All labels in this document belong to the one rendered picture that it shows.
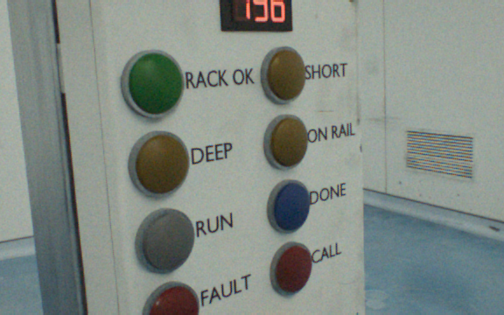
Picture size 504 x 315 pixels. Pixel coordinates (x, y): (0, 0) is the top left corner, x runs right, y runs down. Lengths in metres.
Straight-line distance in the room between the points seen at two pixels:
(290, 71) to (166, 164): 0.09
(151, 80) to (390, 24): 3.87
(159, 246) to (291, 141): 0.09
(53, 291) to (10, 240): 3.40
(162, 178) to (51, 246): 0.11
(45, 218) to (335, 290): 0.18
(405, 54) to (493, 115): 0.79
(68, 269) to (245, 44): 0.15
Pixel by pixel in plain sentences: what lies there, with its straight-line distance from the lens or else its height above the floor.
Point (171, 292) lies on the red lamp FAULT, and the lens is 0.27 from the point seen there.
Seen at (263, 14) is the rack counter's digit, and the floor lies 1.09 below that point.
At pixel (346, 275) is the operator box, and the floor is 0.94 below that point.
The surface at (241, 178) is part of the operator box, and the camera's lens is 0.29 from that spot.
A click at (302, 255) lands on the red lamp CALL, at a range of 0.32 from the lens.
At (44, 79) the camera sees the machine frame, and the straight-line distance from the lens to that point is 0.32.
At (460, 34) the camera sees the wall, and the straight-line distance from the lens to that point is 3.69.
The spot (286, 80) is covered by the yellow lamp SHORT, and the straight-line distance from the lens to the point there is 0.30.
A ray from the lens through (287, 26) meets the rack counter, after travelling 0.31.
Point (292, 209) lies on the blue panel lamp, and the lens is 0.31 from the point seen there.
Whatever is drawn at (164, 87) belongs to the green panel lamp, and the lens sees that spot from 0.25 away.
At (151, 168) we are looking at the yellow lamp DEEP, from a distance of 0.25.
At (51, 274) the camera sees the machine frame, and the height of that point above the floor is 0.96.
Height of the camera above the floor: 1.07
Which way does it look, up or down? 9 degrees down
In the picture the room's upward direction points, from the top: 3 degrees counter-clockwise
